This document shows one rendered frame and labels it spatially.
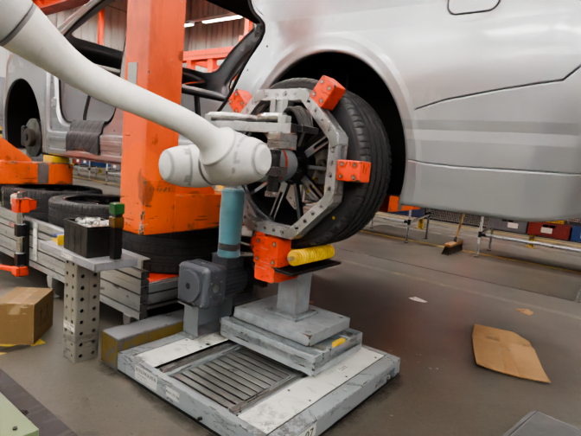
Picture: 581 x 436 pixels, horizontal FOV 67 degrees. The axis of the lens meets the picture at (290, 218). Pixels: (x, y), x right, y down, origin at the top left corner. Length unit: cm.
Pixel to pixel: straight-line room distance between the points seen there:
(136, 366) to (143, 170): 73
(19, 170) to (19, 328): 169
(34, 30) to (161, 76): 94
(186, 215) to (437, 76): 113
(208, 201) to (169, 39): 69
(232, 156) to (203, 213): 105
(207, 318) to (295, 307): 47
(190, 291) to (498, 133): 127
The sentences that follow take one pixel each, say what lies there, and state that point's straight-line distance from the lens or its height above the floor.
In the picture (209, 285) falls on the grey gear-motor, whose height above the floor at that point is 34.
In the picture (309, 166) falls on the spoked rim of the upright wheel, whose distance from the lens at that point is 169.
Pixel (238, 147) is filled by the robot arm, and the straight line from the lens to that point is 99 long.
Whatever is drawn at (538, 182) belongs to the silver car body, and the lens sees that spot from 156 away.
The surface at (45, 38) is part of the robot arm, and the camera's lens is 98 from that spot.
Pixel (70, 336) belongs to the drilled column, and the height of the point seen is 10.
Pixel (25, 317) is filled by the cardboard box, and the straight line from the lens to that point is 219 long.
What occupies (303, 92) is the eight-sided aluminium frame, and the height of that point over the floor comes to 110.
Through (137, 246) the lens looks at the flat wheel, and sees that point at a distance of 224.
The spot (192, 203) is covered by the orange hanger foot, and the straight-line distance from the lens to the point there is 197.
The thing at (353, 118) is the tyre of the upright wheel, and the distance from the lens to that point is 159.
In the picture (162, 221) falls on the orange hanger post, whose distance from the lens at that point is 188.
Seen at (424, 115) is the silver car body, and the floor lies 106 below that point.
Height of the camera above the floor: 87
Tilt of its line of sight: 8 degrees down
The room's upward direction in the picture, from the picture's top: 5 degrees clockwise
